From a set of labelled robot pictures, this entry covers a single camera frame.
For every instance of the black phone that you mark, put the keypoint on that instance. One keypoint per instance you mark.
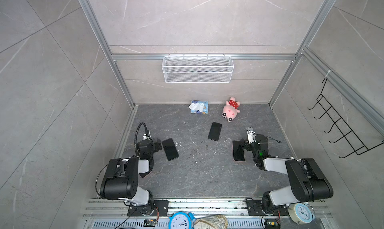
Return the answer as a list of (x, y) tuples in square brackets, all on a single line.
[(215, 131), (170, 149)]

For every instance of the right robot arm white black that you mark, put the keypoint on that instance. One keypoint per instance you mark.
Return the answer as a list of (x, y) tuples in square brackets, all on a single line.
[(307, 182)]

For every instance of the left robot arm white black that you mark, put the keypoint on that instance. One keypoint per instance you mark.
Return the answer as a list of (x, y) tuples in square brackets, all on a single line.
[(121, 178)]

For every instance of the blue tissue packet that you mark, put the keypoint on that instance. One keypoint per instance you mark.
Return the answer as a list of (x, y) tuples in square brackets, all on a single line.
[(199, 107)]

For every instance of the pink pig plush toy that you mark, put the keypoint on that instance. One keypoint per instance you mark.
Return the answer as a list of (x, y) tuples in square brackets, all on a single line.
[(230, 110)]

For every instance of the blue alarm clock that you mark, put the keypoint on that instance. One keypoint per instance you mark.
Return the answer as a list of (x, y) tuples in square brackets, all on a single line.
[(182, 220)]

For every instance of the woven basket object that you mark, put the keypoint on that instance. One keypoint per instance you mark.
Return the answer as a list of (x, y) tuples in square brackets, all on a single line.
[(212, 222)]

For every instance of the white alarm clock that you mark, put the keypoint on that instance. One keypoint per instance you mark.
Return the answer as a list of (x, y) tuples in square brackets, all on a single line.
[(300, 213)]

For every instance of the white wire wall basket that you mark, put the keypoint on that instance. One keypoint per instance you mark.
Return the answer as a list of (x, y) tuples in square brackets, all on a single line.
[(197, 69)]

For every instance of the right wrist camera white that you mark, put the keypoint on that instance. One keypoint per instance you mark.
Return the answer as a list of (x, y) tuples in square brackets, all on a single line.
[(250, 135)]

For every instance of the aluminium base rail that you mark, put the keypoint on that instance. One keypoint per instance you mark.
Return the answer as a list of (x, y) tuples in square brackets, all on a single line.
[(241, 214)]

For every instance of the black wire hook rack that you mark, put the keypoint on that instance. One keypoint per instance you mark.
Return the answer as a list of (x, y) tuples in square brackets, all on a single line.
[(340, 125)]

